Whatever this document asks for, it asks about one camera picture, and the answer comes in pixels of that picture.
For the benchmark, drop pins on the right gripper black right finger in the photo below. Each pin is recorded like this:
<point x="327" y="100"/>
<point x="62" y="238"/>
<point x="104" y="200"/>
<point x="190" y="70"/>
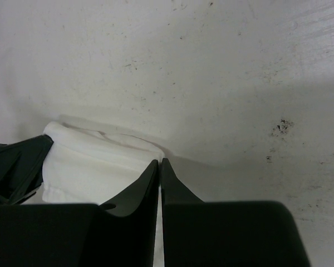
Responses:
<point x="176" y="198"/>

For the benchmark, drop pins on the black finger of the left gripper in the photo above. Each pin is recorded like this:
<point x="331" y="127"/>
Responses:
<point x="21" y="169"/>

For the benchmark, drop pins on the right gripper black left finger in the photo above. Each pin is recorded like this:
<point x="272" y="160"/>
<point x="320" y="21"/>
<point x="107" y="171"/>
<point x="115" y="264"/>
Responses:
<point x="130" y="223"/>

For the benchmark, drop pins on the white tank top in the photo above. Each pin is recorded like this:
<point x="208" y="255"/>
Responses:
<point x="86" y="166"/>

